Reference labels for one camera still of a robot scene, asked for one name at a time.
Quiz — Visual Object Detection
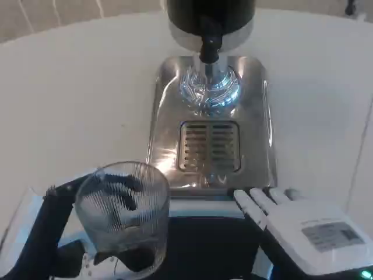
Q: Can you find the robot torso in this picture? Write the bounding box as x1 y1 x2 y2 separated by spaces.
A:
167 199 282 280

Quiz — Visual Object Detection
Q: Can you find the slotted steel tray grid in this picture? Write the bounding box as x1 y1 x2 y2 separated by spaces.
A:
176 119 242 176

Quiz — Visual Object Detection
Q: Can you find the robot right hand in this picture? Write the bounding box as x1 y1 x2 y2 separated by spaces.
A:
233 187 373 280

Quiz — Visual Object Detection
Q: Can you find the steel drip tray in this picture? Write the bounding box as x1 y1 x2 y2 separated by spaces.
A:
145 54 278 200

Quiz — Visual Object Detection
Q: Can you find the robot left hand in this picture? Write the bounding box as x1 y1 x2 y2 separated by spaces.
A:
0 173 164 280

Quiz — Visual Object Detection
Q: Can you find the black dispenser tap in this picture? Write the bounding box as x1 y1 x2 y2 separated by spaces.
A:
197 14 224 65

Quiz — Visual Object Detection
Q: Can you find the clear ribbed glass cup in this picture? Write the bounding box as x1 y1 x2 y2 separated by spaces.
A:
74 160 171 272

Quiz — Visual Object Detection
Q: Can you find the black steel drink dispenser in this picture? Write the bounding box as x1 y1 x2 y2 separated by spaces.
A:
165 0 255 115

